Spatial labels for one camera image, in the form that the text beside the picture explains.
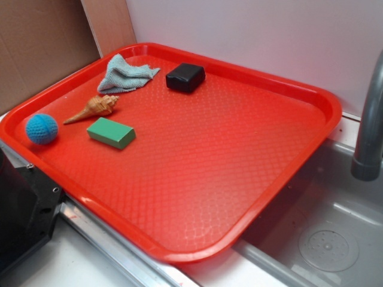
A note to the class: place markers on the grey toy sink basin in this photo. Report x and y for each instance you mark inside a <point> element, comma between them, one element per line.
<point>323,191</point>

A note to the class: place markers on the grey sink faucet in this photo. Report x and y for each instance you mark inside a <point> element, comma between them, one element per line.
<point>367,158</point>

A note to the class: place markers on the light blue cloth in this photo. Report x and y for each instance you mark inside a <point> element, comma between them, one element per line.
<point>121,77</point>

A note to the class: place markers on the black rectangular block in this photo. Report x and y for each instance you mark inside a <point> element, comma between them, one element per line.
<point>185,78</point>

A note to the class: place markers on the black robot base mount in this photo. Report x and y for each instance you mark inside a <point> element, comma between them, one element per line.
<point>30,202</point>

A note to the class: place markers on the red plastic tray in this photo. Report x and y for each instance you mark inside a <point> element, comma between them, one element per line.
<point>203,164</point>

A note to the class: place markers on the green rectangular block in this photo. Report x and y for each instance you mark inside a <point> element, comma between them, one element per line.
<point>111,133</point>

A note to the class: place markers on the blue crochet ball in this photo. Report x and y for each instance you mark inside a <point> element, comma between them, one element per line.
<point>41,129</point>

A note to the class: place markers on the round sink drain cover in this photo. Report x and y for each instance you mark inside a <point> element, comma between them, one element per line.
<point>328,248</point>

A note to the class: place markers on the brown cardboard panel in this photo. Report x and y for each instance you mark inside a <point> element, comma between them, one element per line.
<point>42,42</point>

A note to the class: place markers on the tan conch seashell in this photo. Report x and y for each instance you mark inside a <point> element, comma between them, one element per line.
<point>97,106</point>

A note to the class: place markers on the light wooden board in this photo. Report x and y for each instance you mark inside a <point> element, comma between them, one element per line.
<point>110,24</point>

